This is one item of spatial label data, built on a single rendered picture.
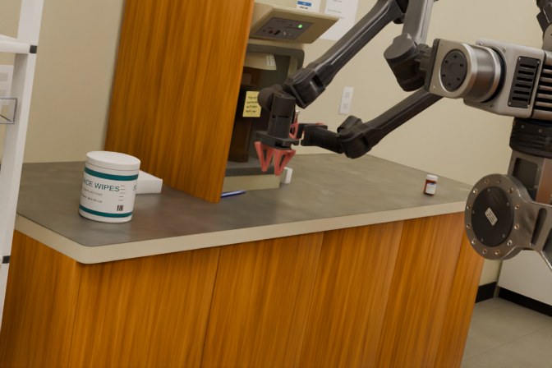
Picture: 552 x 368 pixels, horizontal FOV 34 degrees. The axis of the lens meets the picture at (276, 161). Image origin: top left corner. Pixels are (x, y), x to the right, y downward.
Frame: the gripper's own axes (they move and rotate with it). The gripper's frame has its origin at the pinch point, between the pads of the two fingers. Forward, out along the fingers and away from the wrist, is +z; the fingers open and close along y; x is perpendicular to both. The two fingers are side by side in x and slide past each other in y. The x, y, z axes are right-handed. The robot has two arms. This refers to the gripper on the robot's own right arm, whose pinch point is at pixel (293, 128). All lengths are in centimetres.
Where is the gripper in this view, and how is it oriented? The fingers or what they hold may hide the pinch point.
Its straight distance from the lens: 284.1
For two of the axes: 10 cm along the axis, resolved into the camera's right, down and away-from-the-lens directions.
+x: -1.8, 9.6, 2.0
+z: -7.3, -2.7, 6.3
